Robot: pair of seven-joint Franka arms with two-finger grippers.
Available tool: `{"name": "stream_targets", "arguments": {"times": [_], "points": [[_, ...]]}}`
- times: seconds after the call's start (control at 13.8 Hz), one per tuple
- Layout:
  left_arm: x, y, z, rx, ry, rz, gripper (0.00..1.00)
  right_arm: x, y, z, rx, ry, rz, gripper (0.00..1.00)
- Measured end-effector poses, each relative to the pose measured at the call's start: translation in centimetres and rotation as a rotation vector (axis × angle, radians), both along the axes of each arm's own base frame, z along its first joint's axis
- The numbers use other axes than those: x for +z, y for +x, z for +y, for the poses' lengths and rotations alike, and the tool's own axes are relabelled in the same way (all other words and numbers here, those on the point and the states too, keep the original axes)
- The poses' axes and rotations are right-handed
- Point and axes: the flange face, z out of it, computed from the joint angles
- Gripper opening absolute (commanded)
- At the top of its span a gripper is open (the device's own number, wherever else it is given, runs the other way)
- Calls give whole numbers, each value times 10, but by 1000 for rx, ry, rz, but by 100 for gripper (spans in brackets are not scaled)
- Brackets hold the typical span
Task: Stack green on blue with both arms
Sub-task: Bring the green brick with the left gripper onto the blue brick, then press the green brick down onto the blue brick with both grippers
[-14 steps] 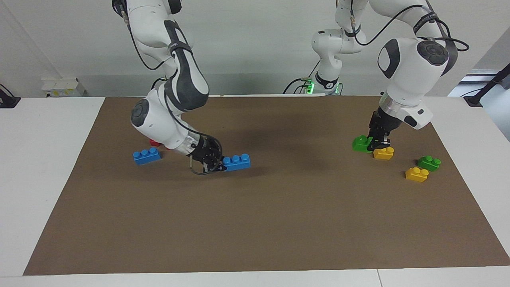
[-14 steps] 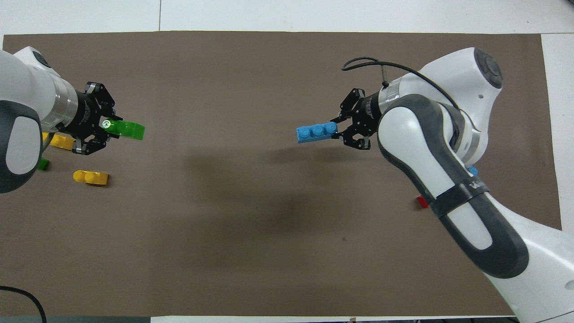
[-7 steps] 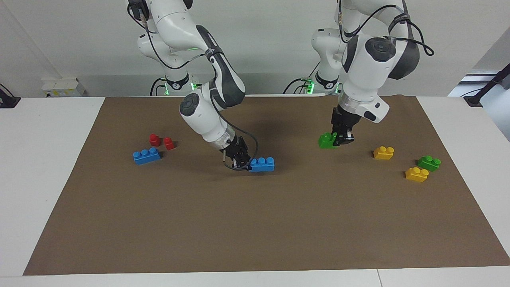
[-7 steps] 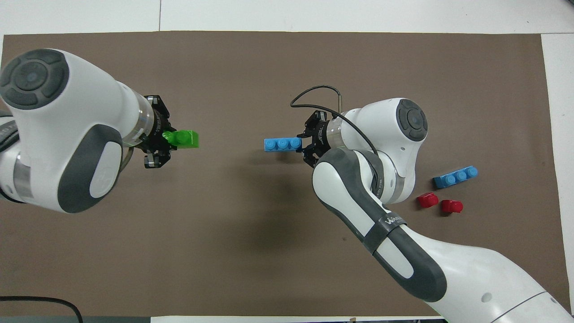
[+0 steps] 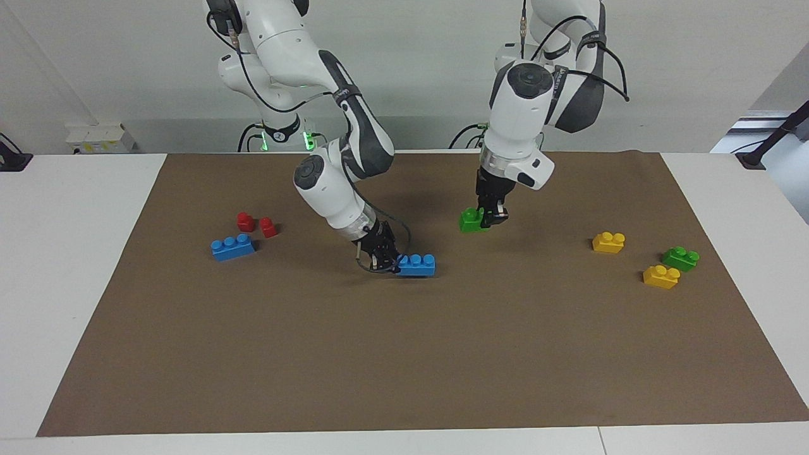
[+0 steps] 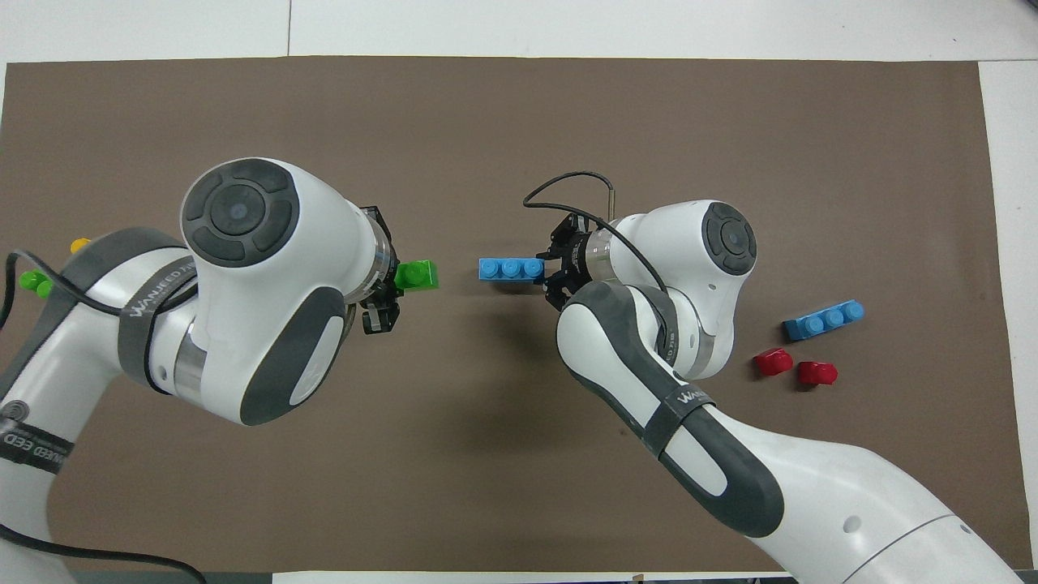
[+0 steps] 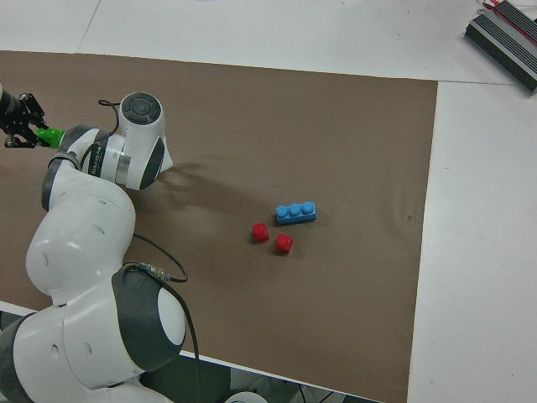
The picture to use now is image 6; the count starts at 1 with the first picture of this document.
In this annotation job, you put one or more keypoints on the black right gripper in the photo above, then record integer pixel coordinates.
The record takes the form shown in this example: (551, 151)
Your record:
(580, 255)

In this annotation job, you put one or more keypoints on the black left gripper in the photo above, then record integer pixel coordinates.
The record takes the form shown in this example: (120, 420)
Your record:
(377, 223)

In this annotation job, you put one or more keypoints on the green two-stud toy brick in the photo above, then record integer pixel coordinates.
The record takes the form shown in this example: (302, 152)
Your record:
(419, 275)
(34, 282)

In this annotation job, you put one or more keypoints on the blue three-stud toy brick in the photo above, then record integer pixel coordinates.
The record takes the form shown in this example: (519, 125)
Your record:
(511, 268)
(823, 320)

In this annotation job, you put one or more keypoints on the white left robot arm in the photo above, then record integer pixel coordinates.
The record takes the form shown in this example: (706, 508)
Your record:
(243, 308)

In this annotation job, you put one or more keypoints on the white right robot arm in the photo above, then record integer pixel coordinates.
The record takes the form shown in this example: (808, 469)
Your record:
(730, 470)

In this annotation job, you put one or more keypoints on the brown table mat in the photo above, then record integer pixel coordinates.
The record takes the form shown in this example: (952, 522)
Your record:
(486, 122)

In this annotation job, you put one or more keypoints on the red one-stud toy brick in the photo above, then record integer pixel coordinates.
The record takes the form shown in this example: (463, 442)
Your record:
(817, 373)
(774, 362)

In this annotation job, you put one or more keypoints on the yellow two-stud toy brick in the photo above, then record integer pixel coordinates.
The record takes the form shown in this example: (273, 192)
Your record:
(80, 244)

